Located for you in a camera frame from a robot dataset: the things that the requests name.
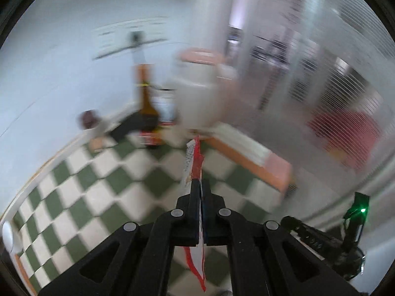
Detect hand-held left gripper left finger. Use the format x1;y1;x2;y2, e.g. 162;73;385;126
39;180;202;296

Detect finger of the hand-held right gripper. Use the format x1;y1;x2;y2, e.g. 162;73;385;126
280;215;347;255

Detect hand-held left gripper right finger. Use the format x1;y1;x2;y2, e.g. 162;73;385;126
201;179;361;296

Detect red snack packet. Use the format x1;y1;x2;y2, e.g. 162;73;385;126
183;135;208;293

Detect green white checkered tablecloth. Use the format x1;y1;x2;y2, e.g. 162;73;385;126
12;126;297;296

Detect black phone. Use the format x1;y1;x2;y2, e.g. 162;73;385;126
109;112;145;141

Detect dark brown sauce bottle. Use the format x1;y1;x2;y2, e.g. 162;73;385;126
132;62;166;149

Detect white bowl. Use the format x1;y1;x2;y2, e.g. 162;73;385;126
1;220;16;254

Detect small white container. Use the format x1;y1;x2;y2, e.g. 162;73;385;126
153;95;178;128

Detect spice jar with brown lid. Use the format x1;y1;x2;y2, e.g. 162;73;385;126
77;109;108;154

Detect white pink electric kettle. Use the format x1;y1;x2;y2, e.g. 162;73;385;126
165;47;239;134

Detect glass sliding door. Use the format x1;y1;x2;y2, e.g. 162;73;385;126
228;0;395;192

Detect black plug with cable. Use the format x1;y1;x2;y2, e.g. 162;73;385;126
126;30;149;66

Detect white wall outlets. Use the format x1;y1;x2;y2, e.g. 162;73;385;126
92;16;171;61

